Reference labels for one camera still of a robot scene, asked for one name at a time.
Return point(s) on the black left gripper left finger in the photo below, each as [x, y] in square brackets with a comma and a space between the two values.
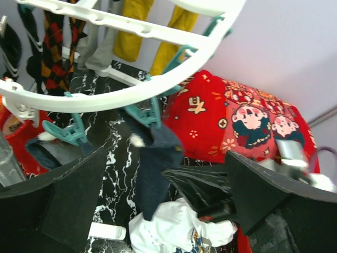
[52, 212]

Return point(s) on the red sock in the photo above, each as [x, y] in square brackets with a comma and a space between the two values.
[17, 135]

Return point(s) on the grey sock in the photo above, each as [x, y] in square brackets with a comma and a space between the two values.
[95, 56]

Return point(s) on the argyle patterned sock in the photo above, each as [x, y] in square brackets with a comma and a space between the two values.
[55, 72]

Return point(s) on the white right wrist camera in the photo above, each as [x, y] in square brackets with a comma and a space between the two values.
[295, 165]

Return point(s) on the navy blue sock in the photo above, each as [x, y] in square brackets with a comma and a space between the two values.
[159, 148]

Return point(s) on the white printed t-shirt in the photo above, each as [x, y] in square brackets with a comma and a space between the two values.
[176, 228]

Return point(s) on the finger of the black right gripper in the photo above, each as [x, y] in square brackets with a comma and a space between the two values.
[205, 188]

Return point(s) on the red cartoon print pillow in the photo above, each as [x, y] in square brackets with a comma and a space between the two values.
[212, 116]

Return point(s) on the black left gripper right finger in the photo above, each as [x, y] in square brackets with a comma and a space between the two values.
[279, 214]

